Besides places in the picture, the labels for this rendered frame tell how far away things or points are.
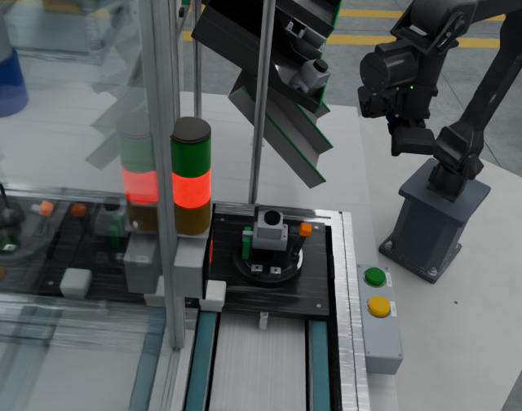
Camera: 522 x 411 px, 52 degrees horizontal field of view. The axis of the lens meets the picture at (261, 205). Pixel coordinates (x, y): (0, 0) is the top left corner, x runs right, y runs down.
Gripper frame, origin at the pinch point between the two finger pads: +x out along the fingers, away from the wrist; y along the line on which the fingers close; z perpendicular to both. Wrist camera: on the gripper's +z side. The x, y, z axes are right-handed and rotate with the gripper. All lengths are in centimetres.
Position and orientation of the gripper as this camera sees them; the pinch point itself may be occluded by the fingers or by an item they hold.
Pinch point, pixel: (399, 139)
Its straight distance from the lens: 94.0
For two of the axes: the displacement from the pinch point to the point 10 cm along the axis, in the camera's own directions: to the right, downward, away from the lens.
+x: -0.7, 7.2, 6.9
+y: -0.5, 6.9, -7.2
